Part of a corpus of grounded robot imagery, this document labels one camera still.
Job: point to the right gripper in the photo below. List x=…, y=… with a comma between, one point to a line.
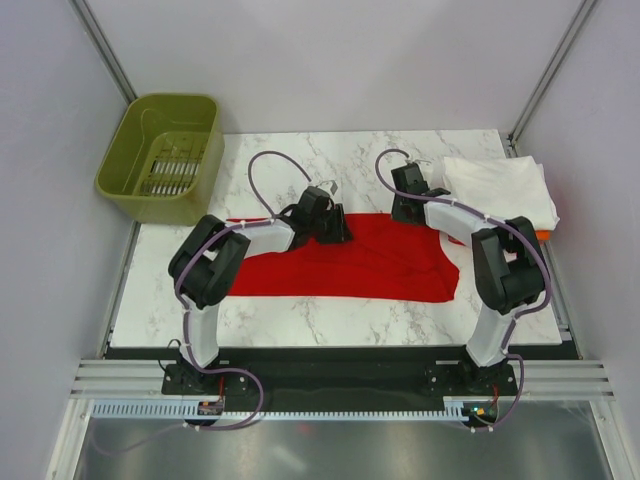
x=396, y=211

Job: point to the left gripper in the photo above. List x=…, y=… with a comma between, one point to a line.
x=340, y=232

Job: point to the red t-shirt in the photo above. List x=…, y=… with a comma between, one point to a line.
x=384, y=260

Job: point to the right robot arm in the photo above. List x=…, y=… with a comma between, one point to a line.
x=508, y=267

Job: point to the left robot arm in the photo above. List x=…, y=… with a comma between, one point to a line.
x=207, y=263

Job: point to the folded white t-shirt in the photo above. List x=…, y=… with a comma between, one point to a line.
x=504, y=188

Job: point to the olive green plastic basket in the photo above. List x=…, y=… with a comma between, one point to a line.
x=162, y=164

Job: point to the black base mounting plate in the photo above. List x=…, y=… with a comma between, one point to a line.
x=331, y=379

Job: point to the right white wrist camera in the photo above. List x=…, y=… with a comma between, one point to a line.
x=422, y=163

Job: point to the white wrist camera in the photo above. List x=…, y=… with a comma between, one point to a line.
x=422, y=163
x=329, y=186

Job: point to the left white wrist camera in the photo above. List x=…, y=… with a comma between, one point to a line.
x=329, y=186

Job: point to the right aluminium frame post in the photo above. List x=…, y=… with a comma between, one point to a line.
x=568, y=40

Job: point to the aluminium frame post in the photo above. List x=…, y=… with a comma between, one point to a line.
x=568, y=40
x=95, y=32

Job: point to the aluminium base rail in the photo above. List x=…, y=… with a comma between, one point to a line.
x=117, y=379

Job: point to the white slotted cable duct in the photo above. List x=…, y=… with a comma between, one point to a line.
x=452, y=411

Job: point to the left aluminium frame post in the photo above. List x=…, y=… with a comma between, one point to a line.
x=95, y=32

